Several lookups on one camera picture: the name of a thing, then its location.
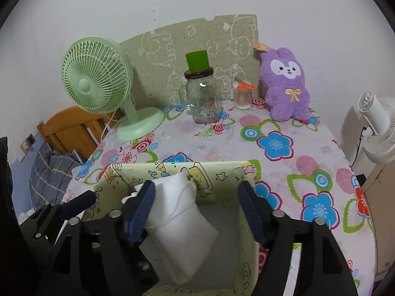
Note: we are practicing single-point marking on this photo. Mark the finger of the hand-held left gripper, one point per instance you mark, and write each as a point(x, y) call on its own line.
point(78, 203)

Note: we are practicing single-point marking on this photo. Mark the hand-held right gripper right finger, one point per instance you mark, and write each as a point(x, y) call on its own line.
point(251, 214)

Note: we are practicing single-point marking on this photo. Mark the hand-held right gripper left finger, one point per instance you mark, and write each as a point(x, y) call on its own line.
point(140, 215)

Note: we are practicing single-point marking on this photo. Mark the yellow printed fabric storage box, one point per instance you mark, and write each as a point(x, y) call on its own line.
point(213, 175)

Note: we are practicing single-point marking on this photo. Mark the grey plaid pillow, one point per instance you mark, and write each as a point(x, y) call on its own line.
point(46, 172)

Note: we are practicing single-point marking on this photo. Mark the wooden bed headboard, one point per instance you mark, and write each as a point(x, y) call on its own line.
point(68, 132)

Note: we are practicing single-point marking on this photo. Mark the floral tablecloth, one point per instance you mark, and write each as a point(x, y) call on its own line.
point(216, 145)

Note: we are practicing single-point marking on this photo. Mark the purple plush bunny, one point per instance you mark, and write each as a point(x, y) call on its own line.
point(287, 104)

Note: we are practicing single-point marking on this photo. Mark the cotton swab container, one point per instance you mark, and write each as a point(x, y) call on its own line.
point(243, 98)

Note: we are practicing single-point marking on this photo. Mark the glass jar mug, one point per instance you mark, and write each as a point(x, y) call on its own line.
point(203, 104)

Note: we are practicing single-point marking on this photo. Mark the green desk fan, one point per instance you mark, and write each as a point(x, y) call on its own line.
point(92, 77)

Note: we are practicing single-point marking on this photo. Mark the beige door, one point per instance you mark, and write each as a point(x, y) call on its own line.
point(382, 222)

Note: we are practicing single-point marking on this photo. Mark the white standing fan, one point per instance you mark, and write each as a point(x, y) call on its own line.
point(382, 141)

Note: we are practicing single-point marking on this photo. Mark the green plastic cup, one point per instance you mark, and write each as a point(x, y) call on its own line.
point(197, 61)

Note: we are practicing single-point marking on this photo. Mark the wall socket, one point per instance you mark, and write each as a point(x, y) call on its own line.
point(30, 141)

